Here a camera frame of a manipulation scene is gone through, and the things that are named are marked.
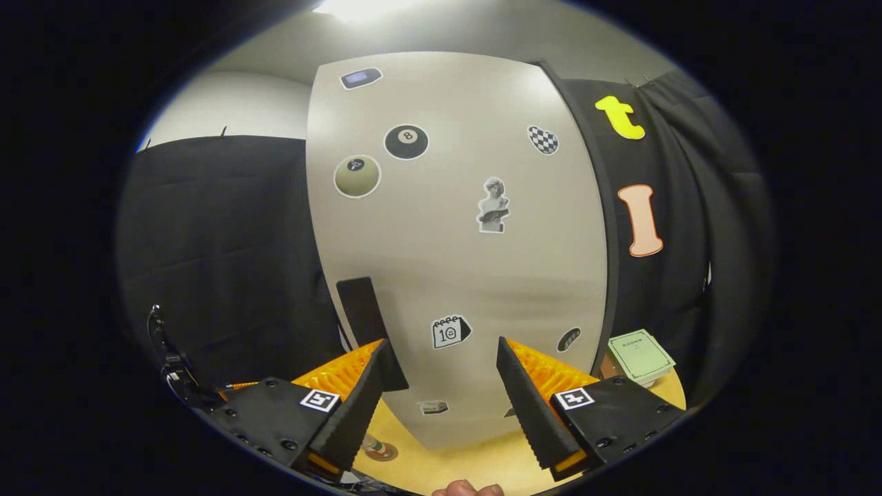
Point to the grey cabinet door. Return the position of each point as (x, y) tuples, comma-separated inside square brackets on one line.
[(448, 262)]

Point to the round brown coaster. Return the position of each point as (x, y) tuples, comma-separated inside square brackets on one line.
[(389, 455)]

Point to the clear plastic bottle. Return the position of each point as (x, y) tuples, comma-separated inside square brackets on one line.
[(373, 446)]

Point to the green book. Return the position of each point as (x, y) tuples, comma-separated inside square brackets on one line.
[(641, 355)]

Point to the dark grey cabinet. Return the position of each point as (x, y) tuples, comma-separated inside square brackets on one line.
[(610, 241)]

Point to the brown book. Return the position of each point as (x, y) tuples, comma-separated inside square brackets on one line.
[(608, 365)]

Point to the large ceiling light panel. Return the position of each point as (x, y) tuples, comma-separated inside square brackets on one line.
[(365, 7)]

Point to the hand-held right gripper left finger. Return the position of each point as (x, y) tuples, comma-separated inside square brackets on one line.
[(358, 406)]

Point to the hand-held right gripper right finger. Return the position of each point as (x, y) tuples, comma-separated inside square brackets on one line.
[(527, 406)]

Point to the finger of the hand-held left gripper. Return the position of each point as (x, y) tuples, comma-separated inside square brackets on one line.
[(241, 386)]

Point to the black backdrop cloth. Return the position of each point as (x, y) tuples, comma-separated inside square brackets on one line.
[(220, 227)]

